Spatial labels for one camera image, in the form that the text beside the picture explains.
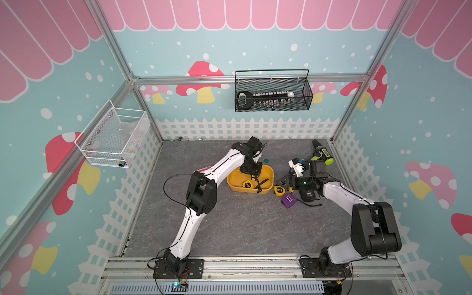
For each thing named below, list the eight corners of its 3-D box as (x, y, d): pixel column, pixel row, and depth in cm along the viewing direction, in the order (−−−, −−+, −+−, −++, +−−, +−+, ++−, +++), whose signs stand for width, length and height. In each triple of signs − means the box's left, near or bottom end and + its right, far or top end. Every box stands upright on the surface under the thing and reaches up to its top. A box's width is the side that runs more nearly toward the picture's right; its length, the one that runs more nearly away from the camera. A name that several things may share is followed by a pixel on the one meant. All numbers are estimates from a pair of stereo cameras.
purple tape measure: (282, 208, 93) (283, 205, 91) (280, 195, 97) (281, 193, 95) (297, 208, 93) (298, 205, 91) (294, 195, 97) (295, 193, 95)
